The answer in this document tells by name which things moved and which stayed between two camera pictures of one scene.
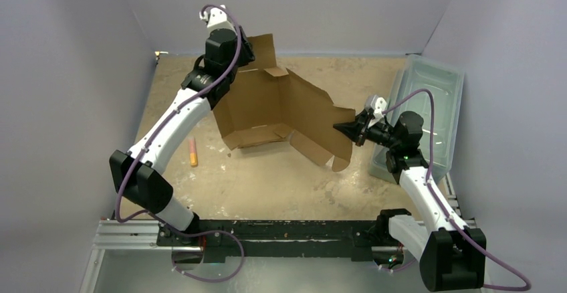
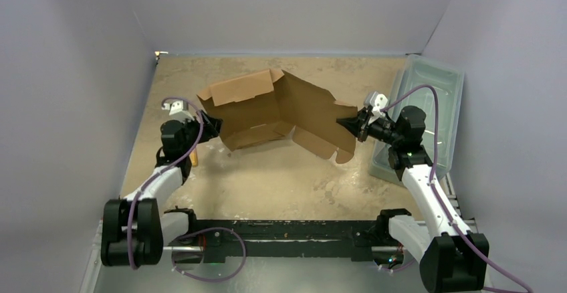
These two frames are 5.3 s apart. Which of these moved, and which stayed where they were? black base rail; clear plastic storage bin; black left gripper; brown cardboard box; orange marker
Moved: brown cardboard box; black left gripper
Stayed: clear plastic storage bin; orange marker; black base rail
